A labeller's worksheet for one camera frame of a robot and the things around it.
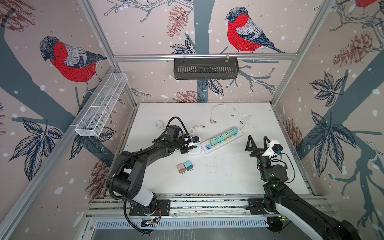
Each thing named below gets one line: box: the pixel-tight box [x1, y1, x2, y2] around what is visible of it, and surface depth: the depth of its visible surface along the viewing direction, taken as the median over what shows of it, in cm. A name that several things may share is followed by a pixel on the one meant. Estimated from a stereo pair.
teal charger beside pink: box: [184, 160, 194, 172], surface depth 87 cm
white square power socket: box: [187, 136, 202, 156], surface depth 79 cm
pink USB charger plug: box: [176, 163, 186, 175], surface depth 87 cm
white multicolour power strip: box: [200, 126, 244, 154], surface depth 96 cm
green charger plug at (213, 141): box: [210, 137, 218, 146], surface depth 93 cm
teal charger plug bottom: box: [216, 135, 223, 143], surface depth 94 cm
